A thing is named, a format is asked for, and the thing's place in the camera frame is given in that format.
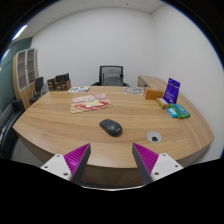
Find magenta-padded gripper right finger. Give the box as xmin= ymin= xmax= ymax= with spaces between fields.
xmin=132 ymin=143 xmax=184 ymax=185

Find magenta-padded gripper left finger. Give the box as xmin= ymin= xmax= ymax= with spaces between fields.
xmin=40 ymin=143 xmax=92 ymax=185

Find black computer mouse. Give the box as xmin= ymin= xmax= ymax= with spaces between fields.
xmin=98 ymin=118 xmax=123 ymax=137

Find cartoon dog print mouse pad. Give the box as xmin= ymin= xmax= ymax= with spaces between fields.
xmin=69 ymin=93 xmax=113 ymax=115

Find small blue box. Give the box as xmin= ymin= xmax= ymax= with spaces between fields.
xmin=166 ymin=107 xmax=179 ymax=119

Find small yellow box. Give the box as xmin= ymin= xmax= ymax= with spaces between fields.
xmin=155 ymin=97 xmax=171 ymax=110

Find green flat box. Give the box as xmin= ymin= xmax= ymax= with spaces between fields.
xmin=169 ymin=103 xmax=192 ymax=119

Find orange-brown box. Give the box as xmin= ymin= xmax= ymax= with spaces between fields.
xmin=143 ymin=88 xmax=165 ymax=101

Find grey swirl print mat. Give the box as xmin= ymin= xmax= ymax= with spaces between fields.
xmin=124 ymin=86 xmax=145 ymax=95

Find white green leaflet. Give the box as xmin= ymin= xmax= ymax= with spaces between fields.
xmin=67 ymin=86 xmax=92 ymax=93

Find purple standing card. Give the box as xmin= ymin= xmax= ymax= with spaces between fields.
xmin=162 ymin=77 xmax=181 ymax=105

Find black sofa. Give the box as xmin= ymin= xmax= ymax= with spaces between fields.
xmin=0 ymin=98 xmax=26 ymax=159

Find dark stacked boxes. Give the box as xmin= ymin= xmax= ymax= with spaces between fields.
xmin=47 ymin=73 xmax=72 ymax=92

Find small black chair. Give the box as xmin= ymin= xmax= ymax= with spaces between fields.
xmin=29 ymin=76 xmax=45 ymax=105

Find black mesh office chair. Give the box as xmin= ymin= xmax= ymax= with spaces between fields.
xmin=90 ymin=65 xmax=131 ymax=88

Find wooden shelf unit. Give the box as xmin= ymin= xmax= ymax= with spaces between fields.
xmin=12 ymin=48 xmax=40 ymax=110

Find ceiling light panel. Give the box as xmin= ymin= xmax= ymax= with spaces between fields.
xmin=11 ymin=24 xmax=29 ymax=43

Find grey desk cable grommet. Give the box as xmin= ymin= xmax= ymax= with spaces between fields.
xmin=146 ymin=130 xmax=162 ymax=144

